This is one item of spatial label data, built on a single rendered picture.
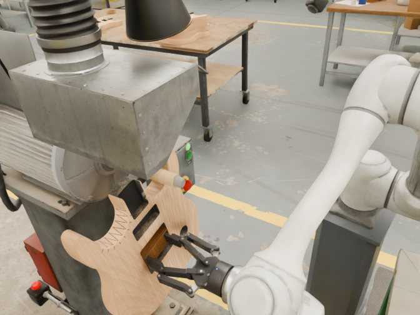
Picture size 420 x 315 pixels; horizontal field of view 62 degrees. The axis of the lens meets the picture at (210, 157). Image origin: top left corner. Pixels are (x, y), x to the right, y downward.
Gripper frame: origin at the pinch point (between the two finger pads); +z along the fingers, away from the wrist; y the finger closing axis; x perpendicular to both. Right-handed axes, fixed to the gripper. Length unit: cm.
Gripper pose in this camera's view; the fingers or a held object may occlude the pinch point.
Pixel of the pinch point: (159, 249)
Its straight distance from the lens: 92.6
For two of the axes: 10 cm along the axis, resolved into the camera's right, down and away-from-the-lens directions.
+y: 5.0, -6.3, 5.9
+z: -8.5, -2.5, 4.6
